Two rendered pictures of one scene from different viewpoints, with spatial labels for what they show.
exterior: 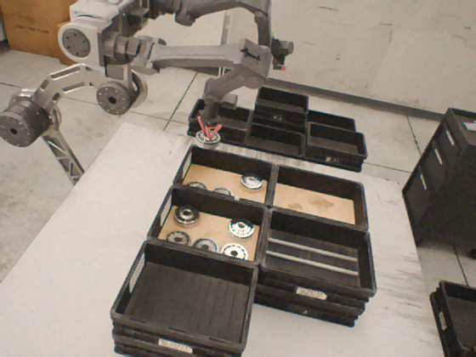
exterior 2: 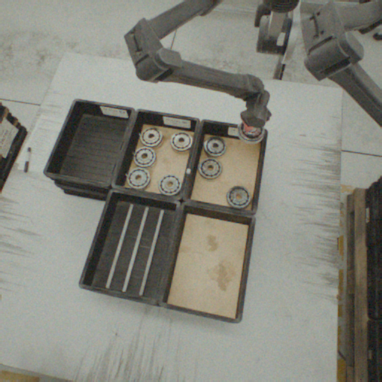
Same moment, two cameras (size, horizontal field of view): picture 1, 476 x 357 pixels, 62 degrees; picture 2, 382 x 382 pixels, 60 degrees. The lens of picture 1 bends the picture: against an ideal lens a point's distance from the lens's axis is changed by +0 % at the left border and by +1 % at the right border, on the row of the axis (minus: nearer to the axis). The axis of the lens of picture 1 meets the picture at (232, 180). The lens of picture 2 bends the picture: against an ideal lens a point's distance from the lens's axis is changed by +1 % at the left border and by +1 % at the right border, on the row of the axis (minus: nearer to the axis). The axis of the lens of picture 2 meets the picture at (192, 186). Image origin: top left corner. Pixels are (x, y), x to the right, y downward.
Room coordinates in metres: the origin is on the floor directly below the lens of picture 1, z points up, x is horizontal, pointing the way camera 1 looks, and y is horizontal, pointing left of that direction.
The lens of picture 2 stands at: (1.30, -0.60, 2.16)
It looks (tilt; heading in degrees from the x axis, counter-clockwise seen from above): 67 degrees down; 102
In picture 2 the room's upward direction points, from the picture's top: 4 degrees counter-clockwise
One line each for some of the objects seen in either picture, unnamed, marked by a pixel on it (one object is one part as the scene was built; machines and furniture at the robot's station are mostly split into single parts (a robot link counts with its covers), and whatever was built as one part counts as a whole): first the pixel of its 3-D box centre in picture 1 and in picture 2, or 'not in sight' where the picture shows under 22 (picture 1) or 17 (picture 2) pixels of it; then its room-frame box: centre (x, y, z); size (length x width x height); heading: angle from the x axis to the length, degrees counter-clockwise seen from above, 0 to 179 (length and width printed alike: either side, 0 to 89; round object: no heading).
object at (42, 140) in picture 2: not in sight; (47, 143); (0.39, 0.14, 0.70); 0.33 x 0.23 x 0.01; 87
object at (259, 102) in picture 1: (276, 124); not in sight; (2.75, -0.26, 0.37); 0.40 x 0.30 x 0.45; 87
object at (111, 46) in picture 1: (116, 47); not in sight; (1.18, 0.44, 1.45); 0.09 x 0.08 x 0.12; 177
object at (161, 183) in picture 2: (240, 227); (169, 184); (1.08, -0.07, 0.86); 0.10 x 0.10 x 0.01
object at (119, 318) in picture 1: (189, 291); (91, 141); (0.72, 0.07, 0.92); 0.40 x 0.30 x 0.02; 86
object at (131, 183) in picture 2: (234, 254); (138, 177); (0.94, -0.06, 0.86); 0.10 x 0.10 x 0.01
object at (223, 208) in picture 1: (209, 233); (159, 158); (1.01, 0.05, 0.87); 0.40 x 0.30 x 0.11; 86
